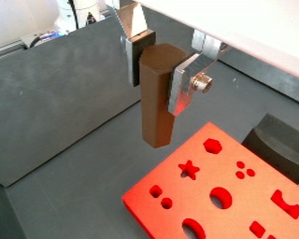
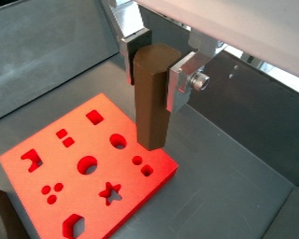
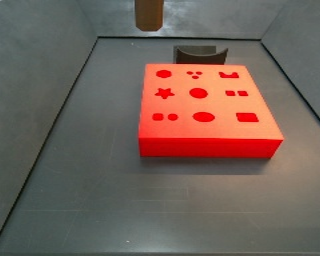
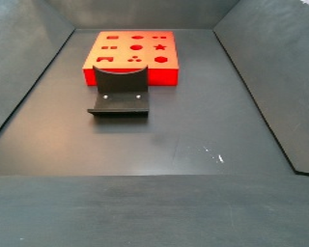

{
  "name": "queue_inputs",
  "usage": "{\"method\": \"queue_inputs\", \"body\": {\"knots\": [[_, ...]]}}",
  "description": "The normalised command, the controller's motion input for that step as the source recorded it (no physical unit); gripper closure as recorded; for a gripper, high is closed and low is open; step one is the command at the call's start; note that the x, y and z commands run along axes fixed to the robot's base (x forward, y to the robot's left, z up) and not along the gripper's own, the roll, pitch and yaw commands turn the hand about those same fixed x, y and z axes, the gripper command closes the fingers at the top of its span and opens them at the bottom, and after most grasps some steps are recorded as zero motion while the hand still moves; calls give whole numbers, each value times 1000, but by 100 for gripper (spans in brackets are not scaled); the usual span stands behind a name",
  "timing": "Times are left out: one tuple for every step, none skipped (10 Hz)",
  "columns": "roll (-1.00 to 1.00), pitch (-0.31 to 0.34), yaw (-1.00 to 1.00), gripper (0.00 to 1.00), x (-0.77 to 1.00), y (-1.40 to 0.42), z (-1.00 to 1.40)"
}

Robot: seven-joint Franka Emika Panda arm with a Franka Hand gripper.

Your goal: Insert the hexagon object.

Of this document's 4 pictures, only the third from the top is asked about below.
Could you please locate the brown hexagon peg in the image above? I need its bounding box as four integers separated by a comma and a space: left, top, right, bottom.
134, 0, 164, 32

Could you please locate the dark grey curved block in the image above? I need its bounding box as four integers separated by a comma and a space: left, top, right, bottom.
173, 45, 228, 65

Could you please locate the red shape sorter box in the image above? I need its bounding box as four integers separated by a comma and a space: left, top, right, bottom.
138, 64, 284, 158

